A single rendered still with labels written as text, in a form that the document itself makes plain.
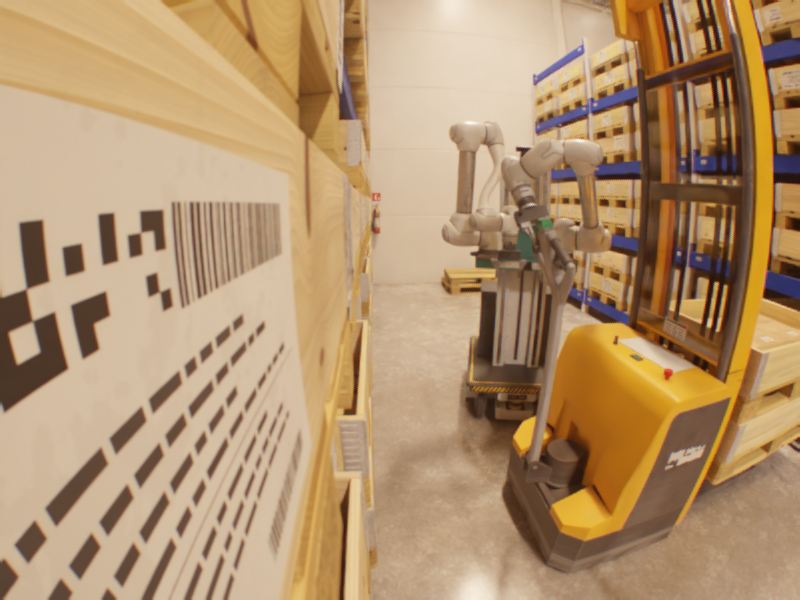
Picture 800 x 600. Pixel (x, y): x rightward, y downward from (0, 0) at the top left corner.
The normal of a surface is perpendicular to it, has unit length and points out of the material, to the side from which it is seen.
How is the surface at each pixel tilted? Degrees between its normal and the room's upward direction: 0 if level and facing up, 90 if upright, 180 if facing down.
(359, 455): 90
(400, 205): 90
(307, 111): 90
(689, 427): 90
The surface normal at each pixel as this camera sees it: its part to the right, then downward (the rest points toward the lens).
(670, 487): 0.07, 0.26
